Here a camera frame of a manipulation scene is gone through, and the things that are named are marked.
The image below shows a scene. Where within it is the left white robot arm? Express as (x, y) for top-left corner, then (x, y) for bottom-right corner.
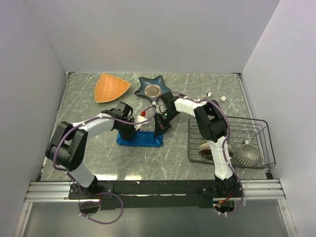
(45, 102), (138, 198)

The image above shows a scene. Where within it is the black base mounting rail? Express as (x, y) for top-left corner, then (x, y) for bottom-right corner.
(68, 180), (242, 210)

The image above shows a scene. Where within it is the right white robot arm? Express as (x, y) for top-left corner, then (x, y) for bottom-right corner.
(154, 92), (237, 197)

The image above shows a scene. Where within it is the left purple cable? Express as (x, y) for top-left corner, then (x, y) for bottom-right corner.
(53, 106), (158, 224)

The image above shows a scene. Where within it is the blue cloth napkin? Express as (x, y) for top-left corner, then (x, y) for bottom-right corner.
(116, 131), (163, 148)

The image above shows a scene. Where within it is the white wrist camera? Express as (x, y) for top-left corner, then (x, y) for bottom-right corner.
(152, 101), (167, 114)
(134, 111), (149, 130)

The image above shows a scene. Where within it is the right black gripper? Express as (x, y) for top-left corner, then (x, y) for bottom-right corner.
(154, 110), (180, 138)

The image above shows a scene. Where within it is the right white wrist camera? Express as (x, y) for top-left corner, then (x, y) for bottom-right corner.
(152, 101), (167, 114)

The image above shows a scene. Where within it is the orange woven basket tray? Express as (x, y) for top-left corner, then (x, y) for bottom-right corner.
(94, 73), (130, 103)

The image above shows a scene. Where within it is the silver fork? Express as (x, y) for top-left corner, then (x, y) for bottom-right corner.
(219, 96), (227, 103)

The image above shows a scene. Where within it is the purple cable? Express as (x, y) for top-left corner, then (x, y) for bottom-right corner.
(53, 106), (158, 224)
(152, 91), (245, 218)

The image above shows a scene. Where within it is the grey ribbed mug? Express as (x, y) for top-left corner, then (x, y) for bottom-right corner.
(236, 140), (260, 167)

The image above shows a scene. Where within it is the black wire dish rack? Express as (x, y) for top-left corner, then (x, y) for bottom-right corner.
(187, 116), (276, 169)

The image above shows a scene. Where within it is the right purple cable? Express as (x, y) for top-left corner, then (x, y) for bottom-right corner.
(152, 91), (245, 218)

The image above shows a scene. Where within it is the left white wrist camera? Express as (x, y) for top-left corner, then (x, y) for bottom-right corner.
(134, 111), (149, 130)

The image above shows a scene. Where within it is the dark blue star dish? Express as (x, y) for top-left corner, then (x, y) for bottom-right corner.
(134, 75), (171, 102)

